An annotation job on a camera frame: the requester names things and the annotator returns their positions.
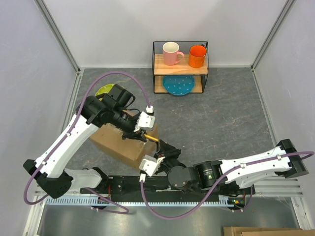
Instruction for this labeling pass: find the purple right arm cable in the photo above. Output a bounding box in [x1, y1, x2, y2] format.
[139, 151, 315, 220]

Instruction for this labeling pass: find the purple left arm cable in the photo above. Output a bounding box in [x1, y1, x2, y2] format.
[23, 71, 155, 205]

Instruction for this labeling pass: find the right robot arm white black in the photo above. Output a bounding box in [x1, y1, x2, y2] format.
[155, 139, 309, 195]

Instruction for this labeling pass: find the blue dotted plate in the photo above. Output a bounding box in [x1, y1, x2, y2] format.
[162, 75, 195, 96]

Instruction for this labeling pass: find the green dotted plate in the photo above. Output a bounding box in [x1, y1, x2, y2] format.
[95, 84, 114, 96]

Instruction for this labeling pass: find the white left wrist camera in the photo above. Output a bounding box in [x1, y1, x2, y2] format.
[134, 112, 156, 132]

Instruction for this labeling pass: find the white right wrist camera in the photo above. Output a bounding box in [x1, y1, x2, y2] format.
[139, 155, 165, 177]

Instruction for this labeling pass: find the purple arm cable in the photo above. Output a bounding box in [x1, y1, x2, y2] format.
[23, 71, 155, 205]
[139, 151, 315, 220]

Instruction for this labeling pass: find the brown cardboard express box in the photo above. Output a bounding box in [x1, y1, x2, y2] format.
[90, 111, 158, 169]

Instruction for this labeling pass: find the cardboard sheet corner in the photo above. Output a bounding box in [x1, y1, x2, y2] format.
[223, 227, 315, 236]

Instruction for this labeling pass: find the pink mug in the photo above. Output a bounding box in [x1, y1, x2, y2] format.
[162, 42, 184, 66]

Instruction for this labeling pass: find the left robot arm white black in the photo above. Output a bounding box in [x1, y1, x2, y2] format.
[23, 84, 155, 199]

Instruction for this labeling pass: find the black wire wooden shelf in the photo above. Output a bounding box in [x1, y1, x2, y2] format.
[152, 41, 209, 94]

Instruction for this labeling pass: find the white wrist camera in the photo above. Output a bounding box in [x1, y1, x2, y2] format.
[139, 155, 165, 177]
[134, 112, 156, 132]

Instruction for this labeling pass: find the yellow utility knife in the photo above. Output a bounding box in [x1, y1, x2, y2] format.
[144, 134, 159, 142]

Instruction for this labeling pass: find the orange mug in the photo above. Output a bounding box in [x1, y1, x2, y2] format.
[189, 45, 207, 68]

